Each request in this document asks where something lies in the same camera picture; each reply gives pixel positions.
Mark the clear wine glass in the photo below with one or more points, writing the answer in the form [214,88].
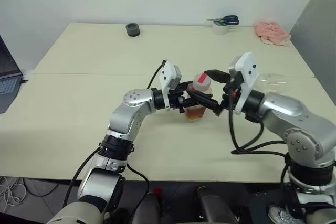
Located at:
[273,82]

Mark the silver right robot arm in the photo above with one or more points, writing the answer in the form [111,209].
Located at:
[296,119]

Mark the dark rounded shape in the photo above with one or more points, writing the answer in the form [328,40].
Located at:
[212,205]
[148,208]

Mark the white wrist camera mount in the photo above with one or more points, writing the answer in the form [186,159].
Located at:
[248,69]
[168,73]

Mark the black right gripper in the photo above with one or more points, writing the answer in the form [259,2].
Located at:
[226,102]

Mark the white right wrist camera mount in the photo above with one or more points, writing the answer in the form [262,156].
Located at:
[248,69]

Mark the clear bottle with red label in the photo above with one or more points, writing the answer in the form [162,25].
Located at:
[202,85]

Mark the white cup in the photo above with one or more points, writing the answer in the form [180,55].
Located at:
[220,29]

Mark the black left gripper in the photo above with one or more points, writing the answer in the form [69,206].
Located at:
[176,100]

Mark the pink cloth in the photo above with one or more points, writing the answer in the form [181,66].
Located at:
[271,32]

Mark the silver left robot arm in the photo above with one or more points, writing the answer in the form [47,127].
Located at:
[131,113]

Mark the grey partition panel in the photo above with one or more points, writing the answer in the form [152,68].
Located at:
[317,24]

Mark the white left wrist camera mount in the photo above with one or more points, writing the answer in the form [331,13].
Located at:
[168,73]

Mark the white sneaker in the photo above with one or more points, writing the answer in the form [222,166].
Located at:
[281,214]

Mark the dark grey round lid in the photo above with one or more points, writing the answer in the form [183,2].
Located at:
[132,30]

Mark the dark laptop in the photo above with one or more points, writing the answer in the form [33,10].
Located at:
[8,61]

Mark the small red knob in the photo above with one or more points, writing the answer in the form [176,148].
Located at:
[157,191]

